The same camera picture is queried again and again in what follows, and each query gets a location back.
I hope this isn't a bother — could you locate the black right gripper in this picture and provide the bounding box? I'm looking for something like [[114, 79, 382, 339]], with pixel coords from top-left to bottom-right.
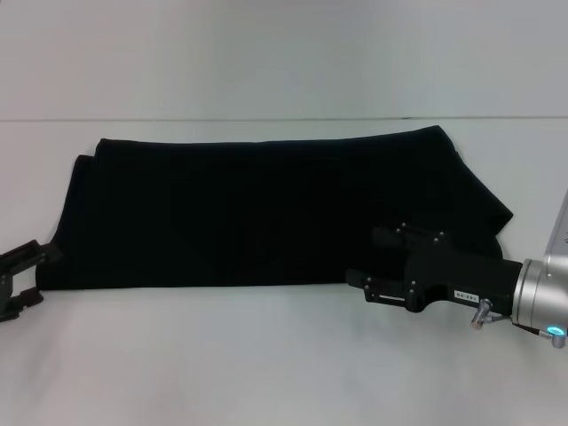
[[345, 222, 524, 314]]

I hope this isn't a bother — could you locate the right gripper silver connector stub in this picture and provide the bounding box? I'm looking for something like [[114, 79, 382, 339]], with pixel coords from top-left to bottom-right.
[[469, 299, 494, 329]]

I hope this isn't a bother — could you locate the right gripper grey cable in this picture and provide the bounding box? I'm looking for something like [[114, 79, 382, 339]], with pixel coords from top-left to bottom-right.
[[490, 312, 568, 351]]

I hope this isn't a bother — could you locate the black shirt with FREE print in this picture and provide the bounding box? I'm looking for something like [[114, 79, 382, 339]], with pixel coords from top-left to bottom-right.
[[42, 126, 515, 292]]

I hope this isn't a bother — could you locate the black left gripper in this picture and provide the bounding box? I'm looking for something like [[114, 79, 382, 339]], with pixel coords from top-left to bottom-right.
[[0, 239, 61, 323]]

